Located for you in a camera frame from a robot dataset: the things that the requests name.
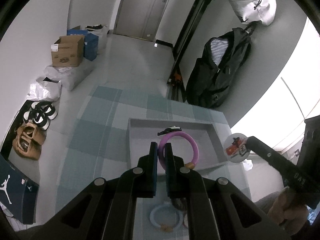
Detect purple hair ring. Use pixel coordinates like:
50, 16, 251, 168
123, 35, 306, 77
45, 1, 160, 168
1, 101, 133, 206
158, 131, 200, 171

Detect blue hair ring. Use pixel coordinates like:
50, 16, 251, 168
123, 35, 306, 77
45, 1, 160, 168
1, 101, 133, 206
149, 202, 184, 230

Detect black white hair clip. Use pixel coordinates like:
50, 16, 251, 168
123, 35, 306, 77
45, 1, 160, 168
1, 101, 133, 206
157, 126, 182, 137

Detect right hand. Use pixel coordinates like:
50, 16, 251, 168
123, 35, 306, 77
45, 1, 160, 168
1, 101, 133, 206
267, 187, 308, 235

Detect grey open cardboard box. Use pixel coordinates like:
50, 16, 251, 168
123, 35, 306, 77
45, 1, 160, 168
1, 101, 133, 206
126, 117, 229, 173

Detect brown shoes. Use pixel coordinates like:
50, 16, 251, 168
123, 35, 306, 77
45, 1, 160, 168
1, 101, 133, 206
12, 122, 46, 161

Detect black white sneakers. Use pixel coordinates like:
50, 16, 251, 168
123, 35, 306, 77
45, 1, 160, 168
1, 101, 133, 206
23, 101, 58, 131

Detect dark blue Jordan box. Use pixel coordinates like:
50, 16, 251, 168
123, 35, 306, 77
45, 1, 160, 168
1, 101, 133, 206
0, 157, 39, 225

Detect clear plastic bag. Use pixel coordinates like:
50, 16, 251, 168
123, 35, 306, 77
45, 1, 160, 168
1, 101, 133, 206
43, 59, 95, 92

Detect black hanging jacket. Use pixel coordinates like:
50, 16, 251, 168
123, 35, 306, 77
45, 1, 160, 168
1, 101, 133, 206
185, 28, 253, 109

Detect white plastic bag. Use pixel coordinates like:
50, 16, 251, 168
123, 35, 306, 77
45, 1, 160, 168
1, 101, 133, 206
26, 80, 62, 102

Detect blue shoe box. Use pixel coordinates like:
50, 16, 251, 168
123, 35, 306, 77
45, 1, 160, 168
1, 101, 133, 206
67, 27, 99, 61

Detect brown cardboard box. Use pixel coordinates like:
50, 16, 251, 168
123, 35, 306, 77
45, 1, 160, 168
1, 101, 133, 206
50, 35, 84, 67

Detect white bag with clothes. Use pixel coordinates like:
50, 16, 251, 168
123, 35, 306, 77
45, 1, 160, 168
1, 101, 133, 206
85, 24, 109, 54

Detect white hanging bag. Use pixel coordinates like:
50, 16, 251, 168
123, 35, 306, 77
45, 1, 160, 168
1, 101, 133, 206
228, 0, 277, 26

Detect grey door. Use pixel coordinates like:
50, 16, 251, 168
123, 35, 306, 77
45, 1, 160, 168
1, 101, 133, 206
113, 0, 168, 42

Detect black tripod stand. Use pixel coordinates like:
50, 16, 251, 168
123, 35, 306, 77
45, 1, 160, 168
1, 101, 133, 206
167, 0, 212, 102

